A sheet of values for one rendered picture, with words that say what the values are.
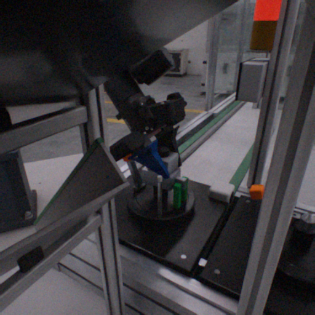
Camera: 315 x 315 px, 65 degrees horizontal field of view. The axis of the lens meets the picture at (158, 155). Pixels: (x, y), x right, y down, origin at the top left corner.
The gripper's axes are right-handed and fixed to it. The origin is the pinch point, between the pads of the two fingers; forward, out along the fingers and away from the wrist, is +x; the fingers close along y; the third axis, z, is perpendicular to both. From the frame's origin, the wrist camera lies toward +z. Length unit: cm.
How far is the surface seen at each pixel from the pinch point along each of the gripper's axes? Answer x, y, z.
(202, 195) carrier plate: 12.4, 7.0, -2.3
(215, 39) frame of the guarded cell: -26, 81, -5
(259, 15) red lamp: -12.6, 16.7, 22.3
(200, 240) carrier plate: 15.1, -5.4, 1.2
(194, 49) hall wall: -171, 766, -271
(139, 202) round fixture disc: 5.2, -3.9, -8.2
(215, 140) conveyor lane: 9, 51, -15
